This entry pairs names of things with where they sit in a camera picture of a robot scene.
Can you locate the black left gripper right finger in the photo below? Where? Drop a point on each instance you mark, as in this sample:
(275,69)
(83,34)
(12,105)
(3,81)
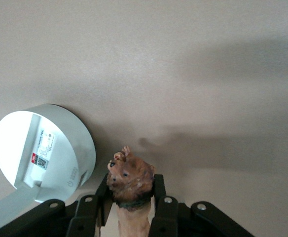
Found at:
(168,214)

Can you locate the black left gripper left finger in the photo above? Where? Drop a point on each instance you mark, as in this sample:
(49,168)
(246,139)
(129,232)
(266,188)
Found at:
(84,214)

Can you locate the brown lion statue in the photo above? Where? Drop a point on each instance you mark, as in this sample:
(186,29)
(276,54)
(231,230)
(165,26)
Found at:
(131,177)

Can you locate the white round desk lamp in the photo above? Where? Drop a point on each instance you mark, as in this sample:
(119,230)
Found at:
(60,138)

